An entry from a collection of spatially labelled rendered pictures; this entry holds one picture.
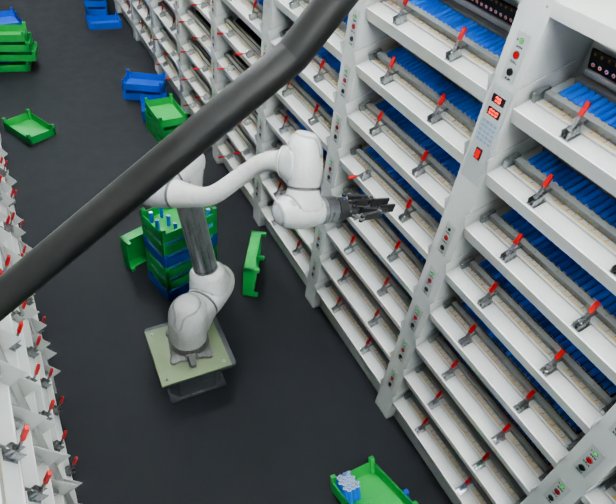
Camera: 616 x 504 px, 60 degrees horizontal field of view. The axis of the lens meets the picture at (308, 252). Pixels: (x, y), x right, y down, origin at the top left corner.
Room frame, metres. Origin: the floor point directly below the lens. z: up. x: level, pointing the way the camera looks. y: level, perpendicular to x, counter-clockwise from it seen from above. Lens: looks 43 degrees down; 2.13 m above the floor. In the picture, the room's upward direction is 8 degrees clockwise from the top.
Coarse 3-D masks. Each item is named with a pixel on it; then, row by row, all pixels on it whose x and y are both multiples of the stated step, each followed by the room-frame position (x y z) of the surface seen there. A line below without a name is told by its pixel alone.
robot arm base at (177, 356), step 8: (168, 336) 1.38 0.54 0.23; (208, 344) 1.37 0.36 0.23; (176, 352) 1.30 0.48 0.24; (184, 352) 1.29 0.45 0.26; (192, 352) 1.30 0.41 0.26; (200, 352) 1.32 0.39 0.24; (208, 352) 1.33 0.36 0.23; (176, 360) 1.27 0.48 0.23; (184, 360) 1.28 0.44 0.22; (192, 360) 1.27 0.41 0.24
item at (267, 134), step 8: (272, 0) 2.45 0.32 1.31; (264, 8) 2.51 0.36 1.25; (272, 8) 2.45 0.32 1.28; (264, 16) 2.51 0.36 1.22; (272, 16) 2.45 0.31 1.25; (280, 16) 2.47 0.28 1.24; (264, 24) 2.51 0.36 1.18; (272, 24) 2.45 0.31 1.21; (280, 24) 2.47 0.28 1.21; (264, 32) 2.50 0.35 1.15; (264, 40) 2.50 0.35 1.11; (272, 96) 2.46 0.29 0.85; (264, 104) 2.47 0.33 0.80; (272, 104) 2.47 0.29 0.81; (264, 120) 2.46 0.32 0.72; (264, 128) 2.45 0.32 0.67; (264, 136) 2.45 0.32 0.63; (272, 136) 2.47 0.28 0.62; (256, 144) 2.52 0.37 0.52; (256, 152) 2.52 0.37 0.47; (256, 176) 2.51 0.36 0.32; (264, 192) 2.46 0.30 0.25; (256, 200) 2.49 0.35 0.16; (256, 208) 2.49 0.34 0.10; (256, 216) 2.48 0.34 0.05; (264, 224) 2.47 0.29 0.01
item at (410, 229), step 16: (352, 144) 1.89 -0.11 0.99; (368, 144) 1.93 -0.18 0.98; (352, 160) 1.85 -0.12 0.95; (368, 192) 1.68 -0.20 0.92; (384, 192) 1.66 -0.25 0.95; (400, 208) 1.57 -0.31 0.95; (400, 224) 1.50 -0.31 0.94; (416, 224) 1.49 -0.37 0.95; (416, 240) 1.42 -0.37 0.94; (432, 240) 1.42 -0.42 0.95
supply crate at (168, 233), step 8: (144, 208) 1.90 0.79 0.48; (152, 208) 1.94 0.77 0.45; (168, 208) 2.00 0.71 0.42; (216, 208) 1.98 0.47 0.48; (144, 216) 1.88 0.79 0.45; (176, 216) 1.97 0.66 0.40; (208, 216) 1.95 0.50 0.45; (216, 216) 1.98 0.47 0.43; (144, 224) 1.88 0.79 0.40; (152, 224) 1.88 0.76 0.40; (160, 224) 1.89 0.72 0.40; (208, 224) 1.95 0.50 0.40; (152, 232) 1.83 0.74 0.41; (160, 232) 1.77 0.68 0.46; (168, 232) 1.79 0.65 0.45; (176, 232) 1.82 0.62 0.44; (160, 240) 1.78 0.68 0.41; (168, 240) 1.79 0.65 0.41
